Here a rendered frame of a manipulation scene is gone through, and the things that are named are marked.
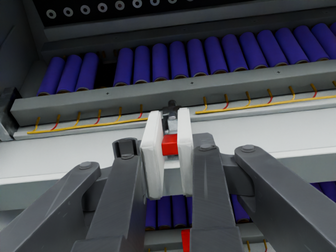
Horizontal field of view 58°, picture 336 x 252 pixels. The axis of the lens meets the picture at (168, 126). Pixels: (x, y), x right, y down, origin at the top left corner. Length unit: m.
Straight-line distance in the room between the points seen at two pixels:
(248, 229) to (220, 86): 0.19
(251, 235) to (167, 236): 0.10
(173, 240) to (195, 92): 0.19
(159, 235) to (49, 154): 0.18
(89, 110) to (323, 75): 0.22
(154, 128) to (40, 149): 0.16
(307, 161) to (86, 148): 0.19
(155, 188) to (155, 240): 0.25
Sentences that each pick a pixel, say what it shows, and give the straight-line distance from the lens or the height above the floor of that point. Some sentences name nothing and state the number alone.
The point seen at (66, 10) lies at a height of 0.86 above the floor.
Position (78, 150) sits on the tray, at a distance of 0.29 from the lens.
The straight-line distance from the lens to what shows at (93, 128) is 0.30.
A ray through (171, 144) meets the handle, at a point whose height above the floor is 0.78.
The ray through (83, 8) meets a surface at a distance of 0.39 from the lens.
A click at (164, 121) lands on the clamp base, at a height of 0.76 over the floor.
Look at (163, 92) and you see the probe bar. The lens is 0.29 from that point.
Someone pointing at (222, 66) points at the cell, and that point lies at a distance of 0.32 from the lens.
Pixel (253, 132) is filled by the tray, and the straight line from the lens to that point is 0.28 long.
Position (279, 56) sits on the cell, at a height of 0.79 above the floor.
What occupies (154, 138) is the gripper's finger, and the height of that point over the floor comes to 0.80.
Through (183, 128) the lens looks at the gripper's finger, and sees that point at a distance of 0.16.
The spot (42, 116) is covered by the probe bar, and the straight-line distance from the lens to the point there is 0.32.
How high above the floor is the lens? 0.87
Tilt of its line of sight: 24 degrees down
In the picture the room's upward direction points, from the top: 7 degrees counter-clockwise
